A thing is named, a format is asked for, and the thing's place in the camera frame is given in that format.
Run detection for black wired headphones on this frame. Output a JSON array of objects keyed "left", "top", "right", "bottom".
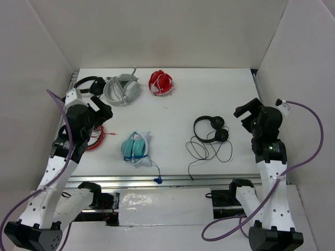
[{"left": 185, "top": 115, "right": 233, "bottom": 181}]

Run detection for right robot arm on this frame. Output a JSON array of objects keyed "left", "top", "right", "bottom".
[{"left": 228, "top": 98, "right": 304, "bottom": 250}]

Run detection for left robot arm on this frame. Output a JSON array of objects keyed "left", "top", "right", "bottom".
[{"left": 1, "top": 95, "right": 113, "bottom": 250}]

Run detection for red black headphones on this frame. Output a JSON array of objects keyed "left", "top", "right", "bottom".
[{"left": 59, "top": 124, "right": 118, "bottom": 152}]

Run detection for black headphones at back left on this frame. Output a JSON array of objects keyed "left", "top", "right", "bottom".
[{"left": 74, "top": 76, "right": 106, "bottom": 96}]

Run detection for grey white headphones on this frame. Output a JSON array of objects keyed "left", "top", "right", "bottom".
[{"left": 103, "top": 66, "right": 140, "bottom": 106}]

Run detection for teal white headphones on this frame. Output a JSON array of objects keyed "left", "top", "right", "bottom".
[{"left": 120, "top": 131, "right": 163, "bottom": 185}]

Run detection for red wrapped headphones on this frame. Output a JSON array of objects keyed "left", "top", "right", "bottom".
[{"left": 148, "top": 70, "right": 174, "bottom": 97}]

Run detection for white foil-covered panel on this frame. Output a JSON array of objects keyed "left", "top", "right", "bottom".
[{"left": 118, "top": 188, "right": 214, "bottom": 226}]

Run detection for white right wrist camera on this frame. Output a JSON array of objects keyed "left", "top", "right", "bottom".
[{"left": 275, "top": 99, "right": 291, "bottom": 117}]

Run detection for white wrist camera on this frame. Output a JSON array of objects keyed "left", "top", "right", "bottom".
[
  {"left": 275, "top": 99, "right": 291, "bottom": 117},
  {"left": 64, "top": 88, "right": 85, "bottom": 107}
]

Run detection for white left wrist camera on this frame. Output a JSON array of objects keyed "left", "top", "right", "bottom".
[{"left": 64, "top": 88, "right": 85, "bottom": 107}]

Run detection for aluminium rail frame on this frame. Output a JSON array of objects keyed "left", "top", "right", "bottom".
[{"left": 65, "top": 174, "right": 261, "bottom": 190}]

